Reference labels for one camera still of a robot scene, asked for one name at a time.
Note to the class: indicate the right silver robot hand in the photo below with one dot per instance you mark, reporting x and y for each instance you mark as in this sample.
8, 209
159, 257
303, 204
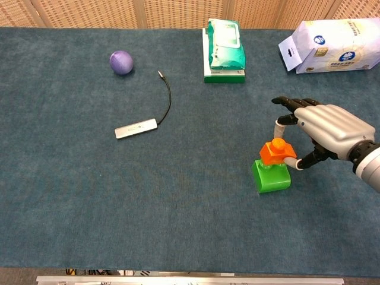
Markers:
332, 124

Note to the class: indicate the purple ball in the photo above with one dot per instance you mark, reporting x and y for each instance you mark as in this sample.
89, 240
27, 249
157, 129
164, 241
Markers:
121, 62

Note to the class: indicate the green wet wipes pack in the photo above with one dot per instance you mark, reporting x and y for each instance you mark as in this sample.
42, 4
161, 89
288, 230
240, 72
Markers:
226, 49

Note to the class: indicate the white tissue paper pack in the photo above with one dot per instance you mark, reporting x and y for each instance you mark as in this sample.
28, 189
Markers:
338, 47

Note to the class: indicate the woven bamboo folding screen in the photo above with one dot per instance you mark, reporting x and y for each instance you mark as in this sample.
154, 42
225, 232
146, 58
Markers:
166, 13

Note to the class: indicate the aluminium frame rail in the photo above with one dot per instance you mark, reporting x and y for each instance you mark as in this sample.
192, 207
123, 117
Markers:
190, 280

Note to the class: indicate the green and white box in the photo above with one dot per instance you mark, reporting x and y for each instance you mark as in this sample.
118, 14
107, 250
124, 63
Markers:
224, 76

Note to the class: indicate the teal table cloth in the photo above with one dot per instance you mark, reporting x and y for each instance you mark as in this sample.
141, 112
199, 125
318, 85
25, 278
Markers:
118, 184

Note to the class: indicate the orange toy building block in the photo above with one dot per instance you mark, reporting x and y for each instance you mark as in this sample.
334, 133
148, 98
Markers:
277, 153

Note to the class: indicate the green toy building block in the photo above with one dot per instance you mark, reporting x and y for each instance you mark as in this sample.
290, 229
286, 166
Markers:
271, 179

